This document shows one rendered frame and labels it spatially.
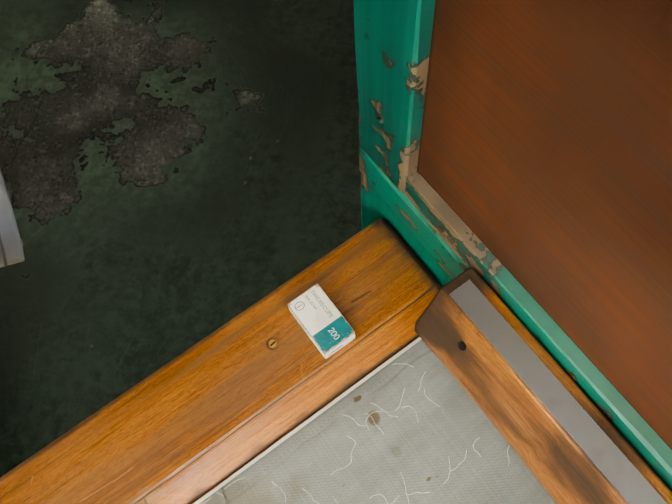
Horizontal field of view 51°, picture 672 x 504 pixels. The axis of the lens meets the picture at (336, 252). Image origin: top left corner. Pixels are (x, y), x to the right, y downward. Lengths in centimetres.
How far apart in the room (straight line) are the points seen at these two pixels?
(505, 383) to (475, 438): 11
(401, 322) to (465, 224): 14
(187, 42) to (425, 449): 143
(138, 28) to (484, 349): 155
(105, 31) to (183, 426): 146
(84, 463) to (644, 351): 47
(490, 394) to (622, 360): 12
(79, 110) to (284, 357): 129
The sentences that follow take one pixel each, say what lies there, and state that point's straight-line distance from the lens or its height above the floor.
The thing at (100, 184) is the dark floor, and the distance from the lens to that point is 173.
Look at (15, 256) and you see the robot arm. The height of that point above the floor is 116.
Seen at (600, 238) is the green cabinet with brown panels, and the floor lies 101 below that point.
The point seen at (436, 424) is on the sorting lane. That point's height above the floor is 74.
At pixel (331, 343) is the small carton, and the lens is 65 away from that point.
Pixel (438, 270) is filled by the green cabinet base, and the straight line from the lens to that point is 68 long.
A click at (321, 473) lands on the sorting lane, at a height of 74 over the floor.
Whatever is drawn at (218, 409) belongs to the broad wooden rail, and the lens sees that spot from 67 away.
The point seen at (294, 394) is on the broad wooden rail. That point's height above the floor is 76.
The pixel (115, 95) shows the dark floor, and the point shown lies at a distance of 186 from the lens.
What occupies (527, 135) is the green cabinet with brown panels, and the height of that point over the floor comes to 104.
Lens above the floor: 140
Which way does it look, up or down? 66 degrees down
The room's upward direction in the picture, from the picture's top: 7 degrees counter-clockwise
